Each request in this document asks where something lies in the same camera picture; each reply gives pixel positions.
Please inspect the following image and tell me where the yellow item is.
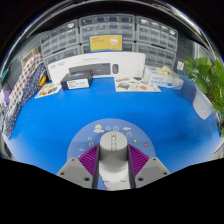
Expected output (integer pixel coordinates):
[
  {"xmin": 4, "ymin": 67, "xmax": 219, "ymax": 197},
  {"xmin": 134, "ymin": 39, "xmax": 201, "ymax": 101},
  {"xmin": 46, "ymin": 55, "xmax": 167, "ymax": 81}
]
[{"xmin": 38, "ymin": 75, "xmax": 48, "ymax": 88}]

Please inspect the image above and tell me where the long white keyboard box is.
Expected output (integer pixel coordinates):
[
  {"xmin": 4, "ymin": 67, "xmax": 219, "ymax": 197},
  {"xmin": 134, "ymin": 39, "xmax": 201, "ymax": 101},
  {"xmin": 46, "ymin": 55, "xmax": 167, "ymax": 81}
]
[{"xmin": 46, "ymin": 51, "xmax": 147, "ymax": 84}]

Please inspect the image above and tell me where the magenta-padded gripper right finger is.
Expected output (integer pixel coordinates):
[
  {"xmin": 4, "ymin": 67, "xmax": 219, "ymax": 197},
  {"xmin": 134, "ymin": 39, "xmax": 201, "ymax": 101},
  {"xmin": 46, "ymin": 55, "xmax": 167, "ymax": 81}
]
[{"xmin": 126, "ymin": 143, "xmax": 171, "ymax": 189}]

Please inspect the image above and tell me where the purple bag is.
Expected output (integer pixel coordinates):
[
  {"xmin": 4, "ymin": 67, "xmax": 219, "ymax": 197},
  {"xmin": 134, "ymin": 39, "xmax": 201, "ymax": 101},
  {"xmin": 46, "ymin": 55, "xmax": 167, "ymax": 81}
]
[{"xmin": 3, "ymin": 89, "xmax": 12, "ymax": 106}]

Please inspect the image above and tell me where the white computer mouse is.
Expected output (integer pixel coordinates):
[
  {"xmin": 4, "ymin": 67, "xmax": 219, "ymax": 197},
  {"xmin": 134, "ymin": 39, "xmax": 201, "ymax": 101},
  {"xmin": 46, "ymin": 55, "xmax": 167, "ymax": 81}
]
[{"xmin": 98, "ymin": 130, "xmax": 129, "ymax": 183}]

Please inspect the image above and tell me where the white woven basket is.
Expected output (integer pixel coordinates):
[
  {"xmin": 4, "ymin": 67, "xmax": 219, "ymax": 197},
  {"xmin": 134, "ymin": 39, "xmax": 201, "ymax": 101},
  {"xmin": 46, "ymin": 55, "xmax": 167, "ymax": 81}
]
[{"xmin": 20, "ymin": 47, "xmax": 41, "ymax": 69}]

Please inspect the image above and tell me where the white plant pot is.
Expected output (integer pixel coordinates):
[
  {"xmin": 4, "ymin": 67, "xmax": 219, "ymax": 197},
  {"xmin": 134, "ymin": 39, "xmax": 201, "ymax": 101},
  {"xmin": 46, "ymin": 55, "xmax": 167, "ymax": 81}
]
[{"xmin": 192, "ymin": 87, "xmax": 214, "ymax": 121}]

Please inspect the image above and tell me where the white blue tissue box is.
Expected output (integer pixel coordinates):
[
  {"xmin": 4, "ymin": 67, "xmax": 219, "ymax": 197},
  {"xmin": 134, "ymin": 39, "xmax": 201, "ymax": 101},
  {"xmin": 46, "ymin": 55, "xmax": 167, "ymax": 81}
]
[{"xmin": 142, "ymin": 65, "xmax": 185, "ymax": 90}]

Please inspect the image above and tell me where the small black box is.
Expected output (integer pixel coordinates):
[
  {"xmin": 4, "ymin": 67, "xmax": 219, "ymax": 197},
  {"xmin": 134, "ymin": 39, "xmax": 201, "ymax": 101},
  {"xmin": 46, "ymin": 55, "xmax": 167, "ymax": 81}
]
[{"xmin": 60, "ymin": 69, "xmax": 94, "ymax": 91}]

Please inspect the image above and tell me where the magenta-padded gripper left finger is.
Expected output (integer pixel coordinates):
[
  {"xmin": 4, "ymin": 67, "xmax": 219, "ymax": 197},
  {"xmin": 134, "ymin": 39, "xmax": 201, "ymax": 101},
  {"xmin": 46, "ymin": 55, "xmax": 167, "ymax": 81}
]
[{"xmin": 56, "ymin": 143, "xmax": 101, "ymax": 190}]

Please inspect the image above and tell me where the green leafy plant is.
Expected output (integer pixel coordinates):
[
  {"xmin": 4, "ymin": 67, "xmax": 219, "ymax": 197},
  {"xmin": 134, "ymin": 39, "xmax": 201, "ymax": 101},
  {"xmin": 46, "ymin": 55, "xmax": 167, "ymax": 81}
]
[{"xmin": 183, "ymin": 55, "xmax": 224, "ymax": 134}]

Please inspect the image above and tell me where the yellow and blue box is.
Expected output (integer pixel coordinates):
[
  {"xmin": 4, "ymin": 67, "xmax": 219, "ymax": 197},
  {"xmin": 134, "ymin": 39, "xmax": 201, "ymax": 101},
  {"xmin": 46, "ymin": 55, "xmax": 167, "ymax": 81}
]
[{"xmin": 89, "ymin": 34, "xmax": 124, "ymax": 53}]

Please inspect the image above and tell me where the round blue cartoon mouse pad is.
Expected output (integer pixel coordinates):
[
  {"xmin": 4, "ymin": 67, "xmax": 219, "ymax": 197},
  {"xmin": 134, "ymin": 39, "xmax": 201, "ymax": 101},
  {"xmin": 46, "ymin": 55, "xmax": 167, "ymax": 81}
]
[{"xmin": 66, "ymin": 118, "xmax": 157, "ymax": 192}]

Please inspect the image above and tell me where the red blue checkered cloth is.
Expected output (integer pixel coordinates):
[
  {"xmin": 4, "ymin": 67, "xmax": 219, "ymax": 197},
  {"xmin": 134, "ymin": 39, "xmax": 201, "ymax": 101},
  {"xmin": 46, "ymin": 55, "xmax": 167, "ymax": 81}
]
[{"xmin": 6, "ymin": 53, "xmax": 44, "ymax": 114}]

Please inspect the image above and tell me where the teal tool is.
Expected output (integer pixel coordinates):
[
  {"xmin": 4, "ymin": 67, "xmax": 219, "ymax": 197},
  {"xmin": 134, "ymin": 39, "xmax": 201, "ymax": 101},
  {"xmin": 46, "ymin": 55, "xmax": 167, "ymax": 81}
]
[{"xmin": 0, "ymin": 68, "xmax": 10, "ymax": 83}]

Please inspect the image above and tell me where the food sticker sheet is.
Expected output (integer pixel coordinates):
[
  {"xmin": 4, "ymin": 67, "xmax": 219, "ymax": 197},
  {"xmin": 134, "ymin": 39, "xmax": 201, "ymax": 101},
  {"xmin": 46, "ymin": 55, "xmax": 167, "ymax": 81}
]
[{"xmin": 34, "ymin": 82, "xmax": 63, "ymax": 100}]

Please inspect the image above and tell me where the cartoon sticker sheet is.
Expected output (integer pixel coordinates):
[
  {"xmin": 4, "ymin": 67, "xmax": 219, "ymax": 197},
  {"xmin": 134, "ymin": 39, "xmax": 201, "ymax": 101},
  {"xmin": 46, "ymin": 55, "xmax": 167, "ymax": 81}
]
[{"xmin": 114, "ymin": 76, "xmax": 162, "ymax": 93}]

